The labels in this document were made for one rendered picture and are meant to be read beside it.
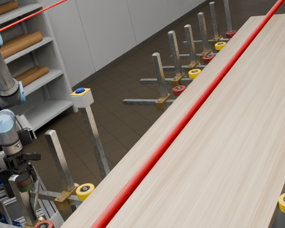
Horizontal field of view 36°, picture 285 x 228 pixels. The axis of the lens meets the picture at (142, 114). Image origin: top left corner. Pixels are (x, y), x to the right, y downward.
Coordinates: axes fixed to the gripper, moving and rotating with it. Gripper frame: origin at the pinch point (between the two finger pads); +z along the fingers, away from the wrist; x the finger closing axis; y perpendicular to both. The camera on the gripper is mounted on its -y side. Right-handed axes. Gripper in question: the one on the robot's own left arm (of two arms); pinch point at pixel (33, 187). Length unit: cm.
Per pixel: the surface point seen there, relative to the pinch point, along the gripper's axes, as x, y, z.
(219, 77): 120, 67, -80
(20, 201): 7.7, 14.4, -4.7
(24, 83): -201, -194, 39
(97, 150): 9.1, -36.6, 3.6
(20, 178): 12.4, 13.4, -16.0
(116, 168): 27.0, -25.1, 4.4
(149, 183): 47, -18, 4
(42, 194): -4.4, -6.9, 9.7
